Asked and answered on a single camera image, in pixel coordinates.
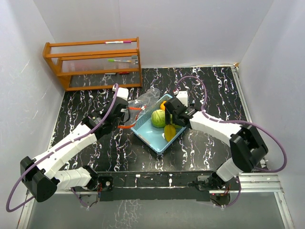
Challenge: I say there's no green cabbage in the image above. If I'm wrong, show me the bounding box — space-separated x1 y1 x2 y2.
151 109 166 128
171 122 183 128

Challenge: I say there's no clear zip top bag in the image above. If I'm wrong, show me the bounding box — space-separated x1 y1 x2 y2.
118 88 160 129

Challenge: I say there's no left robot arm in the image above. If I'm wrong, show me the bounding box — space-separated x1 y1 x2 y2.
20 95 128 202

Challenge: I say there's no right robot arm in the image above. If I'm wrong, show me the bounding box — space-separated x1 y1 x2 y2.
164 97 268 190

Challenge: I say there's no orange bell pepper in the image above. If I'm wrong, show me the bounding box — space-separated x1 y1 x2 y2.
160 101 166 111

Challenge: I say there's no yellow star fruit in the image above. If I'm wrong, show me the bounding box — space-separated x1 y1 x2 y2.
164 124 176 142

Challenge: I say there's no light blue plastic basket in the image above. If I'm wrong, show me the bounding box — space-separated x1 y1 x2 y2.
131 94 186 155

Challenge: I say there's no green yellow pen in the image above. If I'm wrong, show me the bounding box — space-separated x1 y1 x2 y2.
107 59 132 63

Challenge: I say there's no wooden shelf rack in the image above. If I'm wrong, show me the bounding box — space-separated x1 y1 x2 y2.
42 37 142 91

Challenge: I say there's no white pink pen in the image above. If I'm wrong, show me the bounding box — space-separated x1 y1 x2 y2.
105 41 132 44

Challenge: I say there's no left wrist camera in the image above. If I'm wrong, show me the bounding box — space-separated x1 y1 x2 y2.
112 83 129 101

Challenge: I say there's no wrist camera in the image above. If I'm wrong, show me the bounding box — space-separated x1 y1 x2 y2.
112 83 129 101
173 89 188 107

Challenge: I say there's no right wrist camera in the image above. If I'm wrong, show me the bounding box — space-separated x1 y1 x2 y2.
173 89 188 107

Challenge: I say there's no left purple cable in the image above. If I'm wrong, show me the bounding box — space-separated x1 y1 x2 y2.
5 83 120 213

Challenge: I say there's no purple cable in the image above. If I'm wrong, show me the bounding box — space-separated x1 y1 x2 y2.
5 83 120 213
173 75 288 208

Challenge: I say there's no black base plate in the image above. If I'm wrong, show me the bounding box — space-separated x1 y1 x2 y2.
71 170 232 203

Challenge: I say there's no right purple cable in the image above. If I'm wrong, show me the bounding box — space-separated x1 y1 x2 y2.
173 75 288 208

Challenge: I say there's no aluminium frame rail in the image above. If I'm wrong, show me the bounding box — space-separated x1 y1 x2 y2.
18 173 294 229

